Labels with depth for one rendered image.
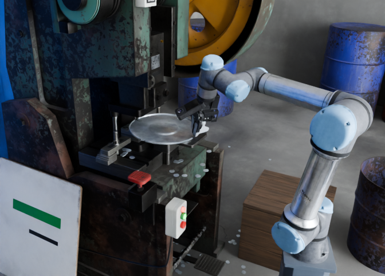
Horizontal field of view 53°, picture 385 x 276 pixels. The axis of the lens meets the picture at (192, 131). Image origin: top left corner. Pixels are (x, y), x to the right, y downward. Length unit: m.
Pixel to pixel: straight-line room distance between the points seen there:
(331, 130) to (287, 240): 0.42
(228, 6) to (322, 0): 2.94
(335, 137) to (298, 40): 3.69
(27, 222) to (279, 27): 3.66
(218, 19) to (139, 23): 0.53
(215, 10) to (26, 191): 1.17
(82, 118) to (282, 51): 3.48
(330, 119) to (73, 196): 1.06
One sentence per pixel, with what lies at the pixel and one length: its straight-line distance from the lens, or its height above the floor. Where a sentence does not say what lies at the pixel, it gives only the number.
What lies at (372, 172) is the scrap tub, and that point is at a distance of 2.38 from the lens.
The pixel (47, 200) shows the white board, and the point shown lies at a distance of 1.81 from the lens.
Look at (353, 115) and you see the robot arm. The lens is 1.12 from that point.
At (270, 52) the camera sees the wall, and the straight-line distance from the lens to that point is 4.86.
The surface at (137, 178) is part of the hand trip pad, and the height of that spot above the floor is 0.76.
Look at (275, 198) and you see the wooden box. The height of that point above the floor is 0.35.
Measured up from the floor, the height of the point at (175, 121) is 0.79.
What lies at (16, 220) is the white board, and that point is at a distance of 2.01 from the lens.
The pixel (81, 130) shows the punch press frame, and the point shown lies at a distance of 1.68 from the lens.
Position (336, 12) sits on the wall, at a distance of 4.64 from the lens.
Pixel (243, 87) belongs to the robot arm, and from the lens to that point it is 1.30.
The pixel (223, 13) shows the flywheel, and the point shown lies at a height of 1.23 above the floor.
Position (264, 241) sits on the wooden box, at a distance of 2.05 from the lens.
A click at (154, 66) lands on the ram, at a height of 1.05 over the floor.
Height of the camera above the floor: 1.45
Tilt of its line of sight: 24 degrees down
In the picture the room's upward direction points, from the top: 2 degrees clockwise
